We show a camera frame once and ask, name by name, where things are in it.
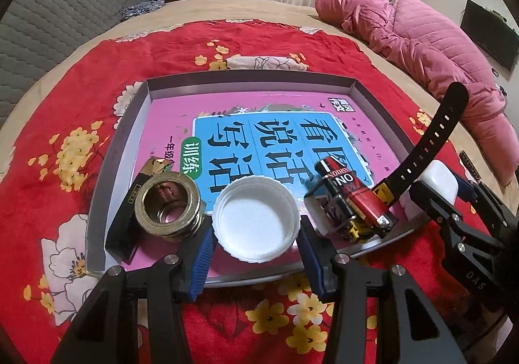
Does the red and black battery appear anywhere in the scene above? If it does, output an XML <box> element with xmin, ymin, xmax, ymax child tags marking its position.
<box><xmin>315</xmin><ymin>158</ymin><xmax>400</xmax><ymax>232</ymax></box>

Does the white plastic cap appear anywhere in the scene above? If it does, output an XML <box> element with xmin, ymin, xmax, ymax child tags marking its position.
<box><xmin>212</xmin><ymin>176</ymin><xmax>301</xmax><ymax>263</ymax></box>

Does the black and gold box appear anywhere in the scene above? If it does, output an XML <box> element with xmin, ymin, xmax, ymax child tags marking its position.
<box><xmin>104</xmin><ymin>157</ymin><xmax>175</xmax><ymax>265</ymax></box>

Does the black television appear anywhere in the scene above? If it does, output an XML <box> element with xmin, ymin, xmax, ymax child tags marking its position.
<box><xmin>460</xmin><ymin>0</ymin><xmax>519</xmax><ymax>72</ymax></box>

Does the brass metal ring fitting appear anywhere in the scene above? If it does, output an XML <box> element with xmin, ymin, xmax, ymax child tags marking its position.
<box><xmin>135</xmin><ymin>173</ymin><xmax>202</xmax><ymax>242</ymax></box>

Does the pink quilt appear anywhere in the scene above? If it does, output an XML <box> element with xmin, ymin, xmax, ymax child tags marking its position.
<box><xmin>314</xmin><ymin>0</ymin><xmax>515</xmax><ymax>186</ymax></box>

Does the dark hair clip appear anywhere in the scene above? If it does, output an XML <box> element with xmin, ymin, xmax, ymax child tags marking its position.
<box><xmin>459</xmin><ymin>150</ymin><xmax>483</xmax><ymax>182</ymax></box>

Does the blue patterned cloth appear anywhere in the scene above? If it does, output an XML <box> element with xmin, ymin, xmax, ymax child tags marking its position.
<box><xmin>121</xmin><ymin>0</ymin><xmax>167</xmax><ymax>22</ymax></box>

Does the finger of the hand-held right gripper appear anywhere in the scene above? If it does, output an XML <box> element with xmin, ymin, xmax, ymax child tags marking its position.
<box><xmin>409</xmin><ymin>180</ymin><xmax>503</xmax><ymax>258</ymax></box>
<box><xmin>454</xmin><ymin>175</ymin><xmax>519</xmax><ymax>241</ymax></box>

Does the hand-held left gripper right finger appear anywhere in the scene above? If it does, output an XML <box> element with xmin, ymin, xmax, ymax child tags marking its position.
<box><xmin>296</xmin><ymin>220</ymin><xmax>467</xmax><ymax>364</ymax></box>

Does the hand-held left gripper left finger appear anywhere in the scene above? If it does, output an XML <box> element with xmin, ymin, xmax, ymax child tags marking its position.
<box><xmin>51</xmin><ymin>224</ymin><xmax>216</xmax><ymax>364</ymax></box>

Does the red floral blanket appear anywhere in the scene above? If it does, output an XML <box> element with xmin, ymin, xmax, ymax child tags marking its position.
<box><xmin>0</xmin><ymin>19</ymin><xmax>483</xmax><ymax>364</ymax></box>

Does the yellow watch with black strap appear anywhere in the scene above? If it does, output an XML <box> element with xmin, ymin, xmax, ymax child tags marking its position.
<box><xmin>341</xmin><ymin>81</ymin><xmax>470</xmax><ymax>243</ymax></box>

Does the white earbuds case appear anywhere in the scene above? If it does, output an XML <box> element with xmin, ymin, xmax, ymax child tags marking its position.
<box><xmin>421</xmin><ymin>160</ymin><xmax>459</xmax><ymax>207</ymax></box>

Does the grey quilted headboard cover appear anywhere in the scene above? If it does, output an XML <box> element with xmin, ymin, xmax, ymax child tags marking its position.
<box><xmin>0</xmin><ymin>0</ymin><xmax>149</xmax><ymax>129</ymax></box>

